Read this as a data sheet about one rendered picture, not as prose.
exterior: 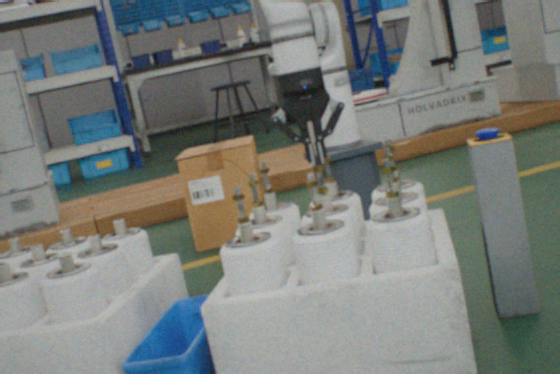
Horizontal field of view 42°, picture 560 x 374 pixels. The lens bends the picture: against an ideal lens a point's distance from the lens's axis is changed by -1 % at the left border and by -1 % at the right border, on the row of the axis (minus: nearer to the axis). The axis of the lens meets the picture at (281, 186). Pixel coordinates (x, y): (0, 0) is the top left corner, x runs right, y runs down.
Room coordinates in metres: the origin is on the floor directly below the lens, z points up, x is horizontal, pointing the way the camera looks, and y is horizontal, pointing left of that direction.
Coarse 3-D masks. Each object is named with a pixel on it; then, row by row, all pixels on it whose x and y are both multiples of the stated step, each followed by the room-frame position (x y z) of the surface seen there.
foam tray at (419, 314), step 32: (448, 256) 1.06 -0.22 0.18; (224, 288) 1.15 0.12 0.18; (288, 288) 1.07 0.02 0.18; (320, 288) 1.04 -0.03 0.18; (352, 288) 1.03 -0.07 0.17; (384, 288) 1.02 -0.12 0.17; (416, 288) 1.01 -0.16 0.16; (448, 288) 1.01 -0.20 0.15; (224, 320) 1.07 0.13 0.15; (256, 320) 1.06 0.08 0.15; (288, 320) 1.05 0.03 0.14; (320, 320) 1.04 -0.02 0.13; (352, 320) 1.03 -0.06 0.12; (384, 320) 1.02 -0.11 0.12; (416, 320) 1.02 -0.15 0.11; (448, 320) 1.01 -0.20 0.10; (224, 352) 1.07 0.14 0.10; (256, 352) 1.06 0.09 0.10; (288, 352) 1.05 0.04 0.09; (320, 352) 1.04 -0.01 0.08; (352, 352) 1.04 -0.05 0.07; (384, 352) 1.03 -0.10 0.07; (416, 352) 1.02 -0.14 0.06; (448, 352) 1.01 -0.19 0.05
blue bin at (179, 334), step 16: (176, 304) 1.34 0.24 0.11; (192, 304) 1.34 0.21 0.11; (160, 320) 1.25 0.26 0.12; (176, 320) 1.32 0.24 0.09; (192, 320) 1.34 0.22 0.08; (144, 336) 1.17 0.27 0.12; (160, 336) 1.23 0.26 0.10; (176, 336) 1.30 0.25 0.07; (192, 336) 1.34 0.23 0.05; (144, 352) 1.15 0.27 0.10; (160, 352) 1.21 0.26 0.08; (176, 352) 1.27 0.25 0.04; (192, 352) 1.07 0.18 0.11; (208, 352) 1.15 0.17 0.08; (128, 368) 1.06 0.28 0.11; (144, 368) 1.05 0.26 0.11; (160, 368) 1.05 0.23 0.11; (176, 368) 1.05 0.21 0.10; (192, 368) 1.06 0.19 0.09; (208, 368) 1.14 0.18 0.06
